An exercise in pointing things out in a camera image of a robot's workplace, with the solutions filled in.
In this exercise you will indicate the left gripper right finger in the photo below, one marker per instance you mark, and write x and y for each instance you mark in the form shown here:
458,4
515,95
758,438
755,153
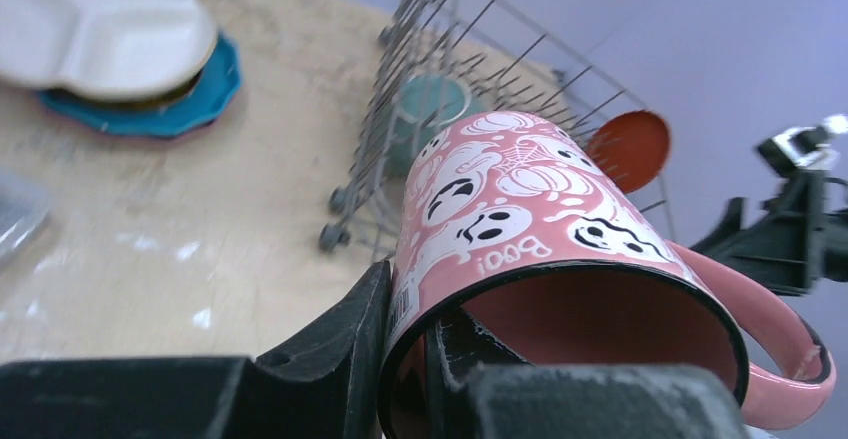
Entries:
477,387

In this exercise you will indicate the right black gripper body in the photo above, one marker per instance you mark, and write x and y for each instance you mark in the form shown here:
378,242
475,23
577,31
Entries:
794,243

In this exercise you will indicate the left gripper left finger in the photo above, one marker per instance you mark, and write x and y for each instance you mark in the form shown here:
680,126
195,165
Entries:
320,383

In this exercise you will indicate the pink ghost mug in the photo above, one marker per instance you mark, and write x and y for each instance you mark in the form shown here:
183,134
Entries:
505,217

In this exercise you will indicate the orange red plate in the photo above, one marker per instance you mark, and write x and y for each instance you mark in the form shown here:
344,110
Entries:
631,149

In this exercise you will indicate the white scalloped teal bowl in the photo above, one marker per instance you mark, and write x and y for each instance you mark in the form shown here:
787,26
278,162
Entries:
426,104

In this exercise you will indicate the teal blue plate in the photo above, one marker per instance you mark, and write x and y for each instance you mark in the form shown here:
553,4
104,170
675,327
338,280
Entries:
208,95

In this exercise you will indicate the cream divided plate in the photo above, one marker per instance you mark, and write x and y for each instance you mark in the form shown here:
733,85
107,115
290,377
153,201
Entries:
105,49

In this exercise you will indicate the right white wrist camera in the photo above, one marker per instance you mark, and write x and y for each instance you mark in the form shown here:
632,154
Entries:
804,148

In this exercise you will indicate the grey wire dish rack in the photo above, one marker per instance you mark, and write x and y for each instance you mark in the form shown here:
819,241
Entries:
444,60

